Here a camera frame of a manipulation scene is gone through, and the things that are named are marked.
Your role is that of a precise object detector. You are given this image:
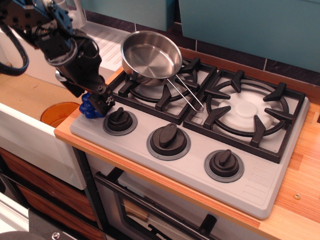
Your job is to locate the oven door with handle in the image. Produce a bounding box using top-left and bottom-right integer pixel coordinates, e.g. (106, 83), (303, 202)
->
(94, 167), (256, 240)

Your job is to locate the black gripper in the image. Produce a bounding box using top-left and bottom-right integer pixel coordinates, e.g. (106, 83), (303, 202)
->
(53, 37), (116, 117)

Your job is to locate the wooden drawer cabinet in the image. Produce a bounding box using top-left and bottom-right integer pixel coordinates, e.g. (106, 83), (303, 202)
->
(0, 149), (106, 240)

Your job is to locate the blue toy blueberry cluster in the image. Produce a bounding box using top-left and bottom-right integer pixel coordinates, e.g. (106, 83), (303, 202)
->
(79, 92), (103, 119)

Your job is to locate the grey toy faucet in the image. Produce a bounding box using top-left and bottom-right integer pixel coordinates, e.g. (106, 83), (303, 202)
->
(55, 0), (87, 29)

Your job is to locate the grey toy stove top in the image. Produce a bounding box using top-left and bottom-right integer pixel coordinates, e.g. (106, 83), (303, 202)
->
(70, 58), (310, 219)

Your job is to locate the black middle stove knob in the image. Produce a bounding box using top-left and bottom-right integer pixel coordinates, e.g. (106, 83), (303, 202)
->
(146, 123), (191, 161)

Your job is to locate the black stove knob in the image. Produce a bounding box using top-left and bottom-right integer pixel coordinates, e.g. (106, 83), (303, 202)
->
(204, 149), (245, 183)
(146, 123), (191, 161)
(103, 107), (138, 136)

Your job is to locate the black left burner grate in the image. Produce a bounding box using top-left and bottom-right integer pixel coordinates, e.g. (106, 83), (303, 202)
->
(109, 57), (218, 125)

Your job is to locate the black left stove knob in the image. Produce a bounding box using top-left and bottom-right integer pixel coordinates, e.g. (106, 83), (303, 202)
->
(103, 107), (138, 136)

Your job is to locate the orange plastic bowl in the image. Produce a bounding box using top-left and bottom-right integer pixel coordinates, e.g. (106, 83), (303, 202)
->
(40, 101), (80, 128)

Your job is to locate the black burner grate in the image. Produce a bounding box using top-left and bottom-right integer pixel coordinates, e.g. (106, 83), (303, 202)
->
(109, 57), (218, 125)
(183, 69), (310, 164)

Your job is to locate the stainless steel pan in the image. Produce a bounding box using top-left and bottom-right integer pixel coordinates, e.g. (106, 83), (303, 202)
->
(120, 30), (204, 113)

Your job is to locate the white toy sink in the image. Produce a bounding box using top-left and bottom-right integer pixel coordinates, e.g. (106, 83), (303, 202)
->
(0, 21), (129, 190)

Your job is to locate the black right burner grate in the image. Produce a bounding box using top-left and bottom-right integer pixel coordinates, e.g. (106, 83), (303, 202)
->
(183, 69), (310, 164)

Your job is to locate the black right stove knob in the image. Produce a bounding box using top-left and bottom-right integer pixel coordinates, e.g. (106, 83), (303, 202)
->
(204, 149), (245, 183)

